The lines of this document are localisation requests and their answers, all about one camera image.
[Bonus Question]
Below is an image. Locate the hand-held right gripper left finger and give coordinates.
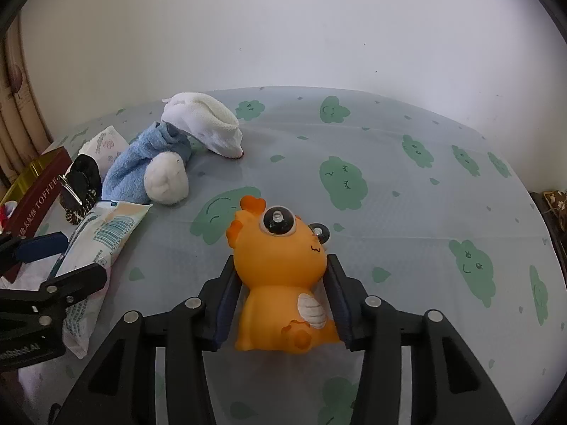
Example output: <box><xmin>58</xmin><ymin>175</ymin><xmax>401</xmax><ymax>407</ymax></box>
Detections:
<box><xmin>53</xmin><ymin>254</ymin><xmax>243</xmax><ymax>425</ymax></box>

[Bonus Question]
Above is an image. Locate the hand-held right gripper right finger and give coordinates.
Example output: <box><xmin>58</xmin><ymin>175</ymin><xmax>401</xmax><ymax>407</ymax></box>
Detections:
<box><xmin>325</xmin><ymin>252</ymin><xmax>517</xmax><ymax>425</ymax></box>

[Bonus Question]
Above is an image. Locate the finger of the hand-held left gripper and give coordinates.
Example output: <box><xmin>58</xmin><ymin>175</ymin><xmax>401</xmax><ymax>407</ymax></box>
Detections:
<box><xmin>0</xmin><ymin>263</ymin><xmax>108</xmax><ymax>326</ymax></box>
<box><xmin>0</xmin><ymin>231</ymin><xmax>69</xmax><ymax>275</ymax></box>

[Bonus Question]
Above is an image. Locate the orange dinosaur squishy toy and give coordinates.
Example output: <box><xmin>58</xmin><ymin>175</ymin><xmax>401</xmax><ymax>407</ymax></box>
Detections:
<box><xmin>225</xmin><ymin>195</ymin><xmax>343</xmax><ymax>357</ymax></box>

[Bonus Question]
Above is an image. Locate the blue fuzzy sock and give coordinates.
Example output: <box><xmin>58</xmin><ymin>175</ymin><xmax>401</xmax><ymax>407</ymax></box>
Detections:
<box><xmin>101</xmin><ymin>121</ymin><xmax>194</xmax><ymax>206</ymax></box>

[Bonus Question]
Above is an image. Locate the white knitted sock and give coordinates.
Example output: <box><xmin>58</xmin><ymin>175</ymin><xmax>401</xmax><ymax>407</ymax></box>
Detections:
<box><xmin>160</xmin><ymin>92</ymin><xmax>244</xmax><ymax>160</ymax></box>

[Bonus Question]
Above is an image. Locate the dark red candy box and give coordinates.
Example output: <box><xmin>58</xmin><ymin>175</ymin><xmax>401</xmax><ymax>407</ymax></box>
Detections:
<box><xmin>0</xmin><ymin>172</ymin><xmax>67</xmax><ymax>277</ymax></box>

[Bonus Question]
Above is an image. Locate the white blue wipes packet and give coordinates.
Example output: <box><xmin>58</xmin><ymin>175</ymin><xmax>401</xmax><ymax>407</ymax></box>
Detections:
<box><xmin>53</xmin><ymin>200</ymin><xmax>153</xmax><ymax>359</ymax></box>

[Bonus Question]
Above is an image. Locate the gold tin box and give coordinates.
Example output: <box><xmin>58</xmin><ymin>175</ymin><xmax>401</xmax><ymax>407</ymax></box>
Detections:
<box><xmin>0</xmin><ymin>148</ymin><xmax>72</xmax><ymax>204</ymax></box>

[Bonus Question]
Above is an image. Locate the black leopard hair clip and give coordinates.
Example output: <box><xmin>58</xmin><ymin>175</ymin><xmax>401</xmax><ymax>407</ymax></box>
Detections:
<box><xmin>59</xmin><ymin>154</ymin><xmax>103</xmax><ymax>226</ymax></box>

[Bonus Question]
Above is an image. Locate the green cloud print tablecloth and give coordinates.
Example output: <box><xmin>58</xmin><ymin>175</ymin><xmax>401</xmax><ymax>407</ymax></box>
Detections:
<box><xmin>0</xmin><ymin>85</ymin><xmax>567</xmax><ymax>425</ymax></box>

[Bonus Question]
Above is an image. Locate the white floral tissue packet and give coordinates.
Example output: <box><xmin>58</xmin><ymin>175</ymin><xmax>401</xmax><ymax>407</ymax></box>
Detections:
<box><xmin>79</xmin><ymin>125</ymin><xmax>130</xmax><ymax>173</ymax></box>

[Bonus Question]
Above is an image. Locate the beige patterned curtain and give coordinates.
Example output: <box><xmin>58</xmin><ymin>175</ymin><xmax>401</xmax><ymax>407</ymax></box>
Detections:
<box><xmin>0</xmin><ymin>13</ymin><xmax>54</xmax><ymax>196</ymax></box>

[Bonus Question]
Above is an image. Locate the dark floral cushion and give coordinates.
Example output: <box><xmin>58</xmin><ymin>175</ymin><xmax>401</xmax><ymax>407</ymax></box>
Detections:
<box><xmin>529</xmin><ymin>188</ymin><xmax>567</xmax><ymax>249</ymax></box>

